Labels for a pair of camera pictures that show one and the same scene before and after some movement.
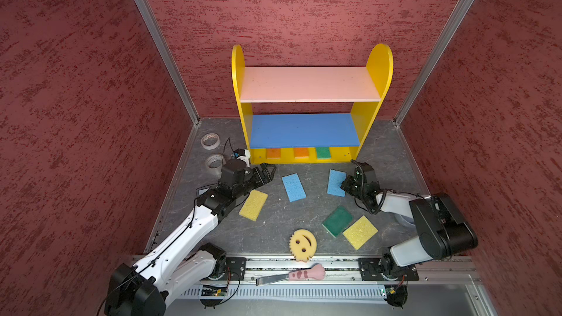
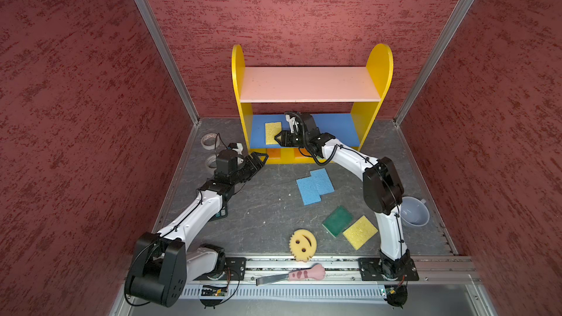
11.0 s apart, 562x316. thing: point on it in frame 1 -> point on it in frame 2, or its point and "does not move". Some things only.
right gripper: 345,184 -> 287,135
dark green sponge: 339,219 does not move
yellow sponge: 360,232 does not move
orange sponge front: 301,153 does not move
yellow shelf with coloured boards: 298,115 does not move
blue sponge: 335,178 -> 322,181
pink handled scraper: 312,271 does not move
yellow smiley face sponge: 303,244 does not move
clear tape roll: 210,140 does not move
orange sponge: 273,153 does not move
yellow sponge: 254,205 -> 271,130
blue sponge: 293,186 -> 309,190
